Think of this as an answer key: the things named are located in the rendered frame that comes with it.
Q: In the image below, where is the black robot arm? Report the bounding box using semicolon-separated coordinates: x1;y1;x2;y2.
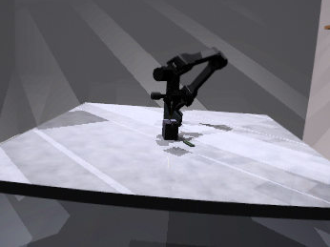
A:
153;47;228;112

